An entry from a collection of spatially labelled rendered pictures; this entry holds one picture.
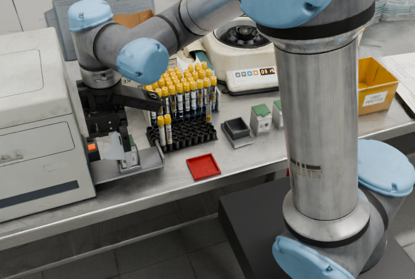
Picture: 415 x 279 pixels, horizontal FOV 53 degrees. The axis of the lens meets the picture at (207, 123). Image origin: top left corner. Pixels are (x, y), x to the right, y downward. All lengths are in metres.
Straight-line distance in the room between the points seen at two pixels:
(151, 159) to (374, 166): 0.53
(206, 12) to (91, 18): 0.19
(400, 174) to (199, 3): 0.40
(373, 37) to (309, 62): 1.22
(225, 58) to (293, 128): 0.77
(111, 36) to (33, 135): 0.26
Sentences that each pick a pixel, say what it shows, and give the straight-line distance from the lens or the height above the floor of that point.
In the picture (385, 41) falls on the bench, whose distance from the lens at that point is 1.62.
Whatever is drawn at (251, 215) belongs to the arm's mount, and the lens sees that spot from 0.85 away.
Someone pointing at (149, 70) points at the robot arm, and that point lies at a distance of 0.68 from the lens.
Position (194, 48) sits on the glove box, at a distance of 1.29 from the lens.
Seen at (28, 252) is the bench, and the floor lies 0.27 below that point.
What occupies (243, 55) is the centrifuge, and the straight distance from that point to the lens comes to 1.22.
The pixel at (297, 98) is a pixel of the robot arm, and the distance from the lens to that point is 0.45.
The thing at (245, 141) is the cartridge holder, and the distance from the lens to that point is 1.08.
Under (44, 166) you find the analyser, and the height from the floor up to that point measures 1.01.
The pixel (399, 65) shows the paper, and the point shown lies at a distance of 1.48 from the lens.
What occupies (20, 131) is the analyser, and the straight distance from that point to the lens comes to 0.84.
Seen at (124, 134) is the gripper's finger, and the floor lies 1.06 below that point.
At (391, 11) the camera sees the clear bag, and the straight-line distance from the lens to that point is 1.76.
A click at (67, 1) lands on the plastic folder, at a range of 1.41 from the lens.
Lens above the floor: 1.64
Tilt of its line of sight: 42 degrees down
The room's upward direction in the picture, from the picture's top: straight up
